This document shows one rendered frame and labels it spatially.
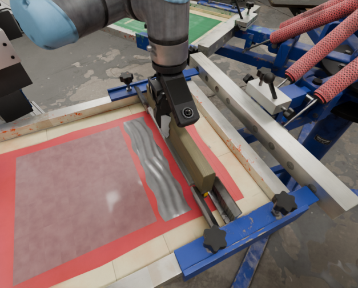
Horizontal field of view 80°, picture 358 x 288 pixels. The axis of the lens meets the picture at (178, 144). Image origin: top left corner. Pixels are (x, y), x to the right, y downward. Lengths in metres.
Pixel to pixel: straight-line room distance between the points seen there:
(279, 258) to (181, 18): 1.45
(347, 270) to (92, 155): 1.58
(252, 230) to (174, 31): 0.41
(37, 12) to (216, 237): 0.42
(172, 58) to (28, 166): 0.50
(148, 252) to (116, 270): 0.07
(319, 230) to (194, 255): 1.40
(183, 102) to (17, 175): 0.50
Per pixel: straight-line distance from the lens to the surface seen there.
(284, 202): 0.47
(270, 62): 1.15
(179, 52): 0.42
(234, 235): 0.48
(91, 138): 0.71
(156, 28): 0.40
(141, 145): 0.64
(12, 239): 0.63
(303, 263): 1.65
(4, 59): 0.79
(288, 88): 0.78
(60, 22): 0.37
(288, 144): 0.59
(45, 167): 0.70
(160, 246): 0.51
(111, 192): 0.58
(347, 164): 2.23
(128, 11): 0.44
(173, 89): 0.43
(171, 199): 0.54
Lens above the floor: 1.45
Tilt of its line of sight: 50 degrees down
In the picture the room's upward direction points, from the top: straight up
